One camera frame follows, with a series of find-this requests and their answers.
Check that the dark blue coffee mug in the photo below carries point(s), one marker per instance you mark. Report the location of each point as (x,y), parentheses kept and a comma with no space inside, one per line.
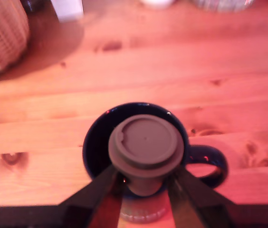
(96,147)

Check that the woven wicker basket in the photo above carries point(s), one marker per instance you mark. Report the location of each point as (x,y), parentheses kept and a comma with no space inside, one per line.
(3,35)

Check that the white box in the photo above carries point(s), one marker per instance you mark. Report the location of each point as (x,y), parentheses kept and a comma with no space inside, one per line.
(68,9)

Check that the patterned round container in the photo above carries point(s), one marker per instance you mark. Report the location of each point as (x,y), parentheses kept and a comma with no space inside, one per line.
(222,4)

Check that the white round object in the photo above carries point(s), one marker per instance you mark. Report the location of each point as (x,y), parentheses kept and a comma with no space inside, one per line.
(156,2)

